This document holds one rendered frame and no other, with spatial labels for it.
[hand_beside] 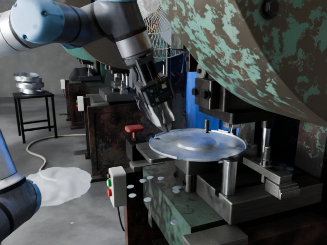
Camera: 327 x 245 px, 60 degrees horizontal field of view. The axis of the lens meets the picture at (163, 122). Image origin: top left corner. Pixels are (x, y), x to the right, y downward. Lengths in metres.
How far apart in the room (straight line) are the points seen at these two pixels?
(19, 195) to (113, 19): 0.55
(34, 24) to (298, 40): 0.40
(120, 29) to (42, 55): 6.72
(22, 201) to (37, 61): 6.52
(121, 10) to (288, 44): 0.37
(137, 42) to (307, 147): 0.59
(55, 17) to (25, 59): 6.81
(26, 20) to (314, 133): 0.77
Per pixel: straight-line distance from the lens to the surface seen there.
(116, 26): 0.63
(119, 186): 1.06
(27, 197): 0.93
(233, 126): 0.89
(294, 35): 0.36
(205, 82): 0.82
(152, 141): 0.88
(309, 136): 0.94
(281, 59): 0.35
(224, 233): 0.72
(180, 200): 0.83
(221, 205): 0.76
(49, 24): 0.53
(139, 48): 0.63
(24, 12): 0.55
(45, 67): 7.34
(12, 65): 7.38
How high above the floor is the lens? 1.06
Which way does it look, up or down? 14 degrees down
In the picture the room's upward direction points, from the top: straight up
